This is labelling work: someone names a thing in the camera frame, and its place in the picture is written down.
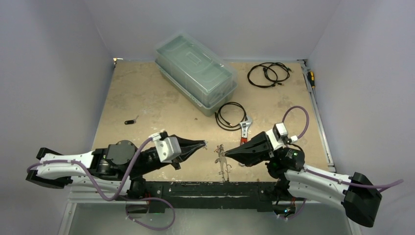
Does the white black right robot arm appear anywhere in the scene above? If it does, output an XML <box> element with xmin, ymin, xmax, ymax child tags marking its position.
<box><xmin>225</xmin><ymin>130</ymin><xmax>382</xmax><ymax>228</ymax></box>

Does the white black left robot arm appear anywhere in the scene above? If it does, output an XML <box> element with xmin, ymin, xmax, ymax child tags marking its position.
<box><xmin>26</xmin><ymin>131</ymin><xmax>207</xmax><ymax>201</ymax></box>

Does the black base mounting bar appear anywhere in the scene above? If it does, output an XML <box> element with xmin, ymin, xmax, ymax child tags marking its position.
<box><xmin>115</xmin><ymin>181</ymin><xmax>307</xmax><ymax>215</ymax></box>

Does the clear plastic storage box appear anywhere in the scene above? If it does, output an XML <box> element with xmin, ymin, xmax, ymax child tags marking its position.
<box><xmin>154</xmin><ymin>32</ymin><xmax>237</xmax><ymax>117</ymax></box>

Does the yellow black screwdriver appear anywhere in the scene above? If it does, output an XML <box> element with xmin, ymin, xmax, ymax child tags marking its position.
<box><xmin>307</xmin><ymin>71</ymin><xmax>316</xmax><ymax>89</ymax></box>

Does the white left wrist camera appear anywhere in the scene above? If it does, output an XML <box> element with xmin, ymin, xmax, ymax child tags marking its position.
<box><xmin>149</xmin><ymin>131</ymin><xmax>181</xmax><ymax>163</ymax></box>

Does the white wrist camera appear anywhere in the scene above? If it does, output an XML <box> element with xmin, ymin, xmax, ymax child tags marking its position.
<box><xmin>265</xmin><ymin>122</ymin><xmax>299</xmax><ymax>151</ymax></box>
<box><xmin>149</xmin><ymin>131</ymin><xmax>181</xmax><ymax>163</ymax></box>

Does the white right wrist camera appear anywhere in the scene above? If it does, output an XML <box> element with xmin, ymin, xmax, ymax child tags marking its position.
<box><xmin>265</xmin><ymin>122</ymin><xmax>299</xmax><ymax>151</ymax></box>

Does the adjustable wrench red handle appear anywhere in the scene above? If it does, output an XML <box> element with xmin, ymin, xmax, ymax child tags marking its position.
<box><xmin>238</xmin><ymin>116</ymin><xmax>254</xmax><ymax>167</ymax></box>

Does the black coiled cable near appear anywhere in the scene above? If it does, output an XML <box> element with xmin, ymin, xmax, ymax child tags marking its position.
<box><xmin>215</xmin><ymin>101</ymin><xmax>248</xmax><ymax>132</ymax></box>

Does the black coiled cable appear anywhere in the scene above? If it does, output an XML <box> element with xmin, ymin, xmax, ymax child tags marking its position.
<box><xmin>247</xmin><ymin>62</ymin><xmax>294</xmax><ymax>89</ymax></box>
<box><xmin>215</xmin><ymin>101</ymin><xmax>248</xmax><ymax>132</ymax></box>

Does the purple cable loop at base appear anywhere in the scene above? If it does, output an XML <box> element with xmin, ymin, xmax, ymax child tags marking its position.
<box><xmin>125</xmin><ymin>197</ymin><xmax>176</xmax><ymax>232</ymax></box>

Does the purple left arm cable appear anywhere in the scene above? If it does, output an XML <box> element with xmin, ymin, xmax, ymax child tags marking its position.
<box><xmin>26</xmin><ymin>138</ymin><xmax>155</xmax><ymax>202</ymax></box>

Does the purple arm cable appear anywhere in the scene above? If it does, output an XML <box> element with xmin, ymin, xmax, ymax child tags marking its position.
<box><xmin>281</xmin><ymin>106</ymin><xmax>405</xmax><ymax>189</ymax></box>
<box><xmin>26</xmin><ymin>138</ymin><xmax>155</xmax><ymax>202</ymax></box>

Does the aluminium frame rail right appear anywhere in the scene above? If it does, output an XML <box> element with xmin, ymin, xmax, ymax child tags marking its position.
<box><xmin>297</xmin><ymin>59</ymin><xmax>337</xmax><ymax>173</ymax></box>

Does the black coiled cable far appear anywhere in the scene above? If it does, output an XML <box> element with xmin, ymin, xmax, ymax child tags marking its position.
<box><xmin>247</xmin><ymin>62</ymin><xmax>294</xmax><ymax>89</ymax></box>

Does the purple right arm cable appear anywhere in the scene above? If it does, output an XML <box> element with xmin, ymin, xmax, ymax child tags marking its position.
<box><xmin>281</xmin><ymin>106</ymin><xmax>405</xmax><ymax>189</ymax></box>

